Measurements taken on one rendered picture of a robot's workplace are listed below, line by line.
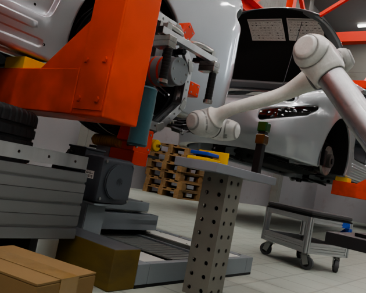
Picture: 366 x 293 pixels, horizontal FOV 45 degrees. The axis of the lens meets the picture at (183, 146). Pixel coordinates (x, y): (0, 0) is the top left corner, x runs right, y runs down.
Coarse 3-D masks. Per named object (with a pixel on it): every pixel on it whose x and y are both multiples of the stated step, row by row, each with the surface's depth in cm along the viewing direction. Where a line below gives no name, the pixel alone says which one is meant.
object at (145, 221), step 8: (104, 216) 196; (112, 216) 200; (120, 216) 204; (128, 216) 208; (136, 216) 212; (144, 216) 217; (152, 216) 222; (104, 224) 196; (112, 224) 200; (120, 224) 204; (128, 224) 209; (136, 224) 213; (144, 224) 217; (152, 224) 222
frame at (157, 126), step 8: (160, 16) 207; (176, 24) 217; (176, 48) 225; (176, 56) 228; (184, 56) 225; (192, 64) 230; (176, 88) 230; (184, 88) 227; (176, 96) 229; (184, 96) 228; (176, 104) 227; (184, 104) 228; (168, 112) 222; (176, 112) 224; (152, 120) 219; (160, 120) 217; (168, 120) 220; (152, 128) 211; (160, 128) 216
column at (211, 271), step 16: (208, 176) 154; (224, 176) 150; (208, 192) 158; (224, 192) 149; (240, 192) 156; (208, 208) 152; (224, 208) 149; (208, 224) 150; (224, 224) 151; (192, 240) 153; (208, 240) 149; (224, 240) 151; (192, 256) 152; (208, 256) 148; (224, 256) 153; (192, 272) 155; (208, 272) 147; (224, 272) 154; (192, 288) 150; (208, 288) 147
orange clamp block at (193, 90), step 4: (192, 84) 232; (196, 84) 235; (192, 88) 232; (196, 88) 235; (188, 92) 230; (192, 92) 233; (196, 92) 236; (188, 96) 237; (192, 96) 235; (196, 96) 236
